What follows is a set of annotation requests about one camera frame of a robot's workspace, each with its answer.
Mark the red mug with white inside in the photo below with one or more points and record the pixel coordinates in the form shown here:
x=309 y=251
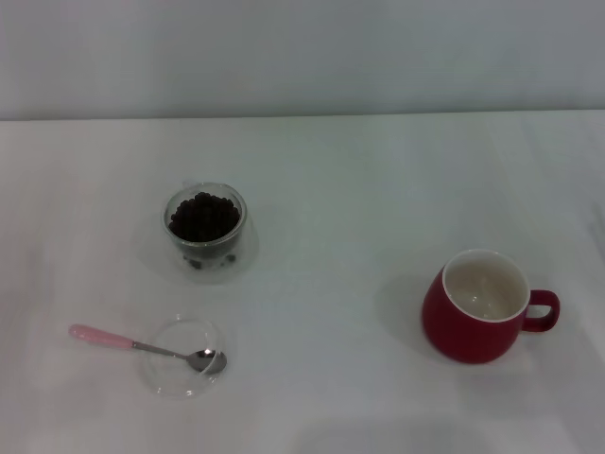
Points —
x=454 y=340

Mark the double-walled clear glass cup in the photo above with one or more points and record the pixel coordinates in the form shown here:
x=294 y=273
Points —
x=215 y=270

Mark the coffee bean pile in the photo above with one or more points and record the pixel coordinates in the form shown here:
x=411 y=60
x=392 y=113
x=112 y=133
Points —
x=203 y=217

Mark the clear glass saucer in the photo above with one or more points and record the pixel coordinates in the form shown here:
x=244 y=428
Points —
x=165 y=379

